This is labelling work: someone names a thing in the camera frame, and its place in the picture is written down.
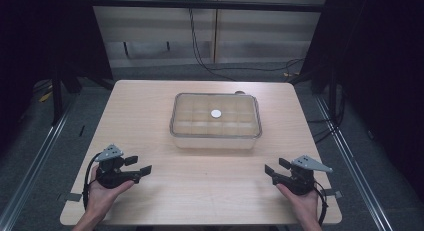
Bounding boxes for grey tape strip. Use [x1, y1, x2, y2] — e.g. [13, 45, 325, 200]
[323, 188, 344, 199]
[64, 192, 83, 203]

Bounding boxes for black floor cables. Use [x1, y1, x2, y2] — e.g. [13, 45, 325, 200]
[305, 84, 346, 145]

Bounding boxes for yellow floor object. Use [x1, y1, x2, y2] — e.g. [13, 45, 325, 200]
[38, 90, 54, 103]

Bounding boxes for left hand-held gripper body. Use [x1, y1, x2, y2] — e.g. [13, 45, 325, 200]
[94, 144, 141, 189]

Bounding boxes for person's left hand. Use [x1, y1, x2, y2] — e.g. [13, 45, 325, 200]
[84, 166, 136, 222]

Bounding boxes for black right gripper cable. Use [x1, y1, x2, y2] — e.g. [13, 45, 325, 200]
[313, 180, 330, 227]

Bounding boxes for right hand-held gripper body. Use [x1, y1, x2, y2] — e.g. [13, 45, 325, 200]
[272, 154, 334, 196]

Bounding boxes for metal floor rail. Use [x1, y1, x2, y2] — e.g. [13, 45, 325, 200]
[314, 93, 395, 231]
[0, 99, 78, 231]

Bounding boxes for clear plastic box with lid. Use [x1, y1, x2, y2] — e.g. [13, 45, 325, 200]
[169, 92, 263, 150]

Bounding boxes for black metal stand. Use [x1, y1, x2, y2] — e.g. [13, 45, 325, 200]
[50, 67, 65, 127]

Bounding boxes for black horizontal bar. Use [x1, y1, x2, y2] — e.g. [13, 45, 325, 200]
[89, 0, 325, 13]

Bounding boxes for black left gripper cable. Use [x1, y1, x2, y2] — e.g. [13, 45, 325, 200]
[82, 152, 102, 210]

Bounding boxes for person's right hand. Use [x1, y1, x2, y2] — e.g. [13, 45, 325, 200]
[275, 183, 322, 225]

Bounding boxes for long black wall cable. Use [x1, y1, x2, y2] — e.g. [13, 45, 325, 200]
[187, 7, 305, 82]

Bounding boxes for black curtain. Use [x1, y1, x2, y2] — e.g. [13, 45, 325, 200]
[0, 0, 114, 159]
[299, 0, 424, 205]

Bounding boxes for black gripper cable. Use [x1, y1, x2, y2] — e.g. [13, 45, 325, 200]
[82, 152, 102, 210]
[313, 180, 330, 227]

